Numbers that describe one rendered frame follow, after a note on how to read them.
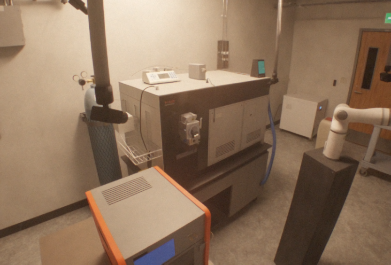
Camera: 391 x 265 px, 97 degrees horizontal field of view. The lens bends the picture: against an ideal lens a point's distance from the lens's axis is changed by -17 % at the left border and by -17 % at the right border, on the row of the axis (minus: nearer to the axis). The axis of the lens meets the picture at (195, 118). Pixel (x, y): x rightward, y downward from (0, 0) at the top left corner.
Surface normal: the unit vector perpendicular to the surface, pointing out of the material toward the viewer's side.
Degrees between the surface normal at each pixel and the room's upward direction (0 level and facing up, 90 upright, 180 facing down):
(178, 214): 0
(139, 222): 0
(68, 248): 0
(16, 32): 90
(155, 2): 90
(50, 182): 90
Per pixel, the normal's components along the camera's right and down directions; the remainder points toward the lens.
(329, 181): -0.94, 0.11
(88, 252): 0.00, -0.94
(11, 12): 0.63, 0.26
